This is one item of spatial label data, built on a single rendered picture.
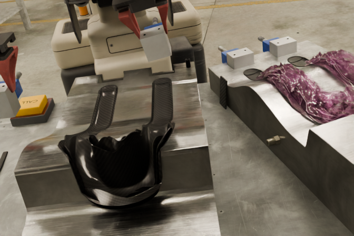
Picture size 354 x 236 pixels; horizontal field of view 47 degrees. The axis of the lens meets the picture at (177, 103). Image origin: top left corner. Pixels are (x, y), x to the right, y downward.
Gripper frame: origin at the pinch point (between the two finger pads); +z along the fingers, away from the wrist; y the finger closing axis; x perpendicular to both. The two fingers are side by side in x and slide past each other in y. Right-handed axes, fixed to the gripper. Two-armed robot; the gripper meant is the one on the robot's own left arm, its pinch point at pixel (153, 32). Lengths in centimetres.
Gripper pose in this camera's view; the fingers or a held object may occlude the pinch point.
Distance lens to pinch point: 83.0
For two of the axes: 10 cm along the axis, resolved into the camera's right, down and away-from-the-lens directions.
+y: 9.6, -2.5, -1.1
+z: 2.7, 7.6, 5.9
